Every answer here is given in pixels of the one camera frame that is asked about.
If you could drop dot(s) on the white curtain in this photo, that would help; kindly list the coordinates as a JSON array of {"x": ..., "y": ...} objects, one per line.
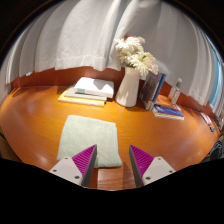
[{"x": 83, "y": 33}]

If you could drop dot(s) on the flat red booklet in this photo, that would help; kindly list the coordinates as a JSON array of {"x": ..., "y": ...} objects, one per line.
[{"x": 206, "y": 118}]

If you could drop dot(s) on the white flower bouquet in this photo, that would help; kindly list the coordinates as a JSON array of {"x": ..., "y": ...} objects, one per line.
[{"x": 136, "y": 55}]

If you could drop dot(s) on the white ceramic vase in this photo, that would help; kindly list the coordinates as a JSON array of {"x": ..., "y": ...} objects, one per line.
[{"x": 128, "y": 90}]

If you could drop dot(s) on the window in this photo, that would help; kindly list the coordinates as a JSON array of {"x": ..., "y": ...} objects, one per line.
[{"x": 215, "y": 80}]

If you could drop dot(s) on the small dark device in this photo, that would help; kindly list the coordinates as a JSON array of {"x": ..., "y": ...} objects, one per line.
[{"x": 212, "y": 128}]

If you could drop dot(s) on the black backpack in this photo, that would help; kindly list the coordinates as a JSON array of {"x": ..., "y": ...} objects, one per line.
[{"x": 216, "y": 150}]

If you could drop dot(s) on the thick white book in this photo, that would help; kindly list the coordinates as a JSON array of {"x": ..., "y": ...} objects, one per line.
[{"x": 95, "y": 86}]

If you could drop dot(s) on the upright blue book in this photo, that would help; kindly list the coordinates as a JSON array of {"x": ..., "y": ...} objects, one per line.
[{"x": 160, "y": 85}]

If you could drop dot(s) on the clear plastic bottle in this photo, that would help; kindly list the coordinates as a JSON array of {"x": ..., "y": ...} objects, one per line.
[{"x": 175, "y": 91}]

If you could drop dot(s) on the flat orange book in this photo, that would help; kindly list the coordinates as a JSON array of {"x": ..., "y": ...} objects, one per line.
[{"x": 165, "y": 101}]

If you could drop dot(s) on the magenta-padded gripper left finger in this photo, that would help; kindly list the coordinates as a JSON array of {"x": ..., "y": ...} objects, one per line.
[{"x": 66, "y": 168}]

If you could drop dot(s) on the flat blue book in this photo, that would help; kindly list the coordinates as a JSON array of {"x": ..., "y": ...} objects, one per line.
[{"x": 168, "y": 111}]

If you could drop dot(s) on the upright dark book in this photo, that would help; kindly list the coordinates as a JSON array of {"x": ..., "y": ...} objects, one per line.
[{"x": 150, "y": 88}]

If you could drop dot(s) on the white wall plate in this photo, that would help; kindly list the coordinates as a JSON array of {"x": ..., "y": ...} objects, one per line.
[{"x": 28, "y": 73}]

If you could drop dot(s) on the pale green yellow-striped towel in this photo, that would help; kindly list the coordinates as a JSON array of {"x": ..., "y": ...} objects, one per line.
[{"x": 86, "y": 133}]

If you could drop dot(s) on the thin grey book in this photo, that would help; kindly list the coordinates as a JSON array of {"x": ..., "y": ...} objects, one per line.
[{"x": 71, "y": 93}]

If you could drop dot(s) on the large yellow book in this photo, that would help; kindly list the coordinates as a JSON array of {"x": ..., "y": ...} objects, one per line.
[{"x": 66, "y": 99}]

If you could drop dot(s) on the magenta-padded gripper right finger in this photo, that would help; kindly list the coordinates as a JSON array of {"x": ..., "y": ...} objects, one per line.
[{"x": 158, "y": 168}]

